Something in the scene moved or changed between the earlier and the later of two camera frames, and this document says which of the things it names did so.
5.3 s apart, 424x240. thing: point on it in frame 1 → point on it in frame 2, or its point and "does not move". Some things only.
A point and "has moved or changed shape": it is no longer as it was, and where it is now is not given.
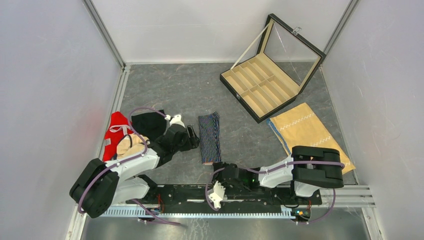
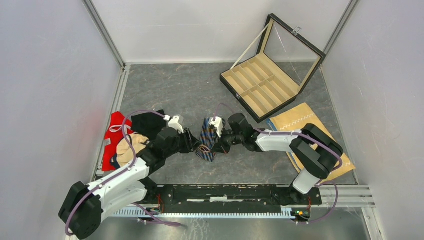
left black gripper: (192, 142) does not move
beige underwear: (130, 145) does not move
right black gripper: (217, 177) → (220, 145)
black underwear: (151, 124) does not move
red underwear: (119, 126) does not move
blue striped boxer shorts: (209, 128) has moved or changed shape
